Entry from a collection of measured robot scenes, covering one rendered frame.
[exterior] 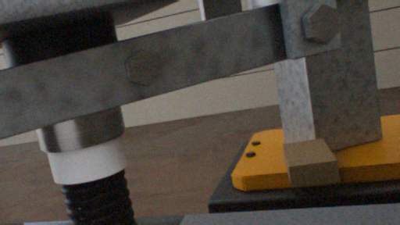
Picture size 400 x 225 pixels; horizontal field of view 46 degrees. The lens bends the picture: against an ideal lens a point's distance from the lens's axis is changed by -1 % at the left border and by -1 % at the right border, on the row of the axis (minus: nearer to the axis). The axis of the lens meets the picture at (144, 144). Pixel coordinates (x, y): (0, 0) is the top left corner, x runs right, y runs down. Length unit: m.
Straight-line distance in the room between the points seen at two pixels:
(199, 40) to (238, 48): 0.04
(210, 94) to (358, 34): 5.56
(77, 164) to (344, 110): 0.97
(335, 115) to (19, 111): 1.01
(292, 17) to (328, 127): 0.87
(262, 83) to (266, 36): 6.26
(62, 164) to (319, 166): 0.72
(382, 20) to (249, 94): 1.89
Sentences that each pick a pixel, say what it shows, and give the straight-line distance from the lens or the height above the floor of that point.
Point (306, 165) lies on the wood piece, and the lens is 1.04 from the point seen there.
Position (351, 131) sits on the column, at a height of 0.82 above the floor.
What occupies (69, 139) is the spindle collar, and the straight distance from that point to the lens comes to 0.39.
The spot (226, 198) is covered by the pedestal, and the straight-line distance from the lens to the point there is 1.16.
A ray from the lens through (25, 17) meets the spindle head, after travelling 0.32.
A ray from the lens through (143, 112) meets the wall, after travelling 7.05.
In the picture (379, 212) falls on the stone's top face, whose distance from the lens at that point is 0.69.
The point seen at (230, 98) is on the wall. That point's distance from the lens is 6.75.
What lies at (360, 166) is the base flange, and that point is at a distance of 1.16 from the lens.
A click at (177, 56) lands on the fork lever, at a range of 0.39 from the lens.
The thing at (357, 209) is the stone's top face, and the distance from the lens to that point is 0.70.
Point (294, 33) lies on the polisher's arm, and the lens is 0.41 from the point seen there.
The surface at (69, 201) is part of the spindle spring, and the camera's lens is 0.43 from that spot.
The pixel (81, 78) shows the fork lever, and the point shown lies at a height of 1.12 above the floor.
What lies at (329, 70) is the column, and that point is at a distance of 1.25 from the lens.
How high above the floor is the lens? 1.14
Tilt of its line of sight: 12 degrees down
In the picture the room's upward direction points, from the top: 12 degrees counter-clockwise
